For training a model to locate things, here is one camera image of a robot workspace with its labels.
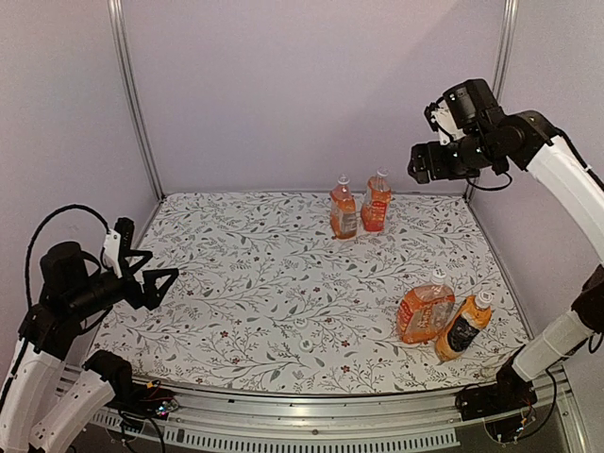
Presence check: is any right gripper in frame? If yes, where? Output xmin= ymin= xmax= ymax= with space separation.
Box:
xmin=407 ymin=127 xmax=505 ymax=185

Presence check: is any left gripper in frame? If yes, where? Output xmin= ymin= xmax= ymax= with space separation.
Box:
xmin=66 ymin=249 xmax=178 ymax=319

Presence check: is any orange tea bottle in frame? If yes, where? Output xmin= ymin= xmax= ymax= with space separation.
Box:
xmin=329 ymin=174 xmax=357 ymax=240
xmin=361 ymin=168 xmax=392 ymax=232
xmin=396 ymin=269 xmax=456 ymax=344

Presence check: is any white bottle cap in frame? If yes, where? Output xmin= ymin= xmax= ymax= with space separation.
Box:
xmin=295 ymin=318 xmax=309 ymax=329
xmin=299 ymin=340 xmax=313 ymax=353

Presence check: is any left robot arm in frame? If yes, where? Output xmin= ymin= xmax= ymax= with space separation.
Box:
xmin=1 ymin=204 xmax=179 ymax=452

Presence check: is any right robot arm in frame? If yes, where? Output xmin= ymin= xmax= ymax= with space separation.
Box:
xmin=408 ymin=78 xmax=603 ymax=411

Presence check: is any dark label orange bottle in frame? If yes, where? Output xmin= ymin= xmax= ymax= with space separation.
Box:
xmin=434 ymin=291 xmax=495 ymax=362

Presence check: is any floral patterned table mat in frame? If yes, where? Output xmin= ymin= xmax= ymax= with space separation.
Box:
xmin=92 ymin=193 xmax=529 ymax=394

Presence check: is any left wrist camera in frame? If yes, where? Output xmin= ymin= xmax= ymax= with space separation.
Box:
xmin=100 ymin=217 xmax=135 ymax=278

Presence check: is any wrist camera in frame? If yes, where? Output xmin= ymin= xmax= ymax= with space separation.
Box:
xmin=100 ymin=217 xmax=135 ymax=278
xmin=424 ymin=97 xmax=463 ymax=145

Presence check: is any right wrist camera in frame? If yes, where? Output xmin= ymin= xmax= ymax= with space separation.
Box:
xmin=424 ymin=97 xmax=463 ymax=145

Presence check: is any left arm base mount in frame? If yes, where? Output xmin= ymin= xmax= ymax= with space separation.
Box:
xmin=83 ymin=350 xmax=179 ymax=420

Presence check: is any aluminium front rail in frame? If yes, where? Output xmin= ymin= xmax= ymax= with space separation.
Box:
xmin=85 ymin=368 xmax=591 ymax=452

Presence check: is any right aluminium frame post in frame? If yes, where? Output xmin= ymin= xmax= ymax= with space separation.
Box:
xmin=463 ymin=0 xmax=519 ymax=204

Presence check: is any aluminium frame post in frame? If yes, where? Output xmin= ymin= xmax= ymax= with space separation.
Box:
xmin=463 ymin=0 xmax=519 ymax=204
xmin=108 ymin=0 xmax=165 ymax=202

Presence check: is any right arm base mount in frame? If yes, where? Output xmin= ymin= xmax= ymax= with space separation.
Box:
xmin=455 ymin=363 xmax=537 ymax=444

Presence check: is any left aluminium frame post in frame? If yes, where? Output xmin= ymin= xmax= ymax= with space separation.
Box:
xmin=108 ymin=0 xmax=165 ymax=202

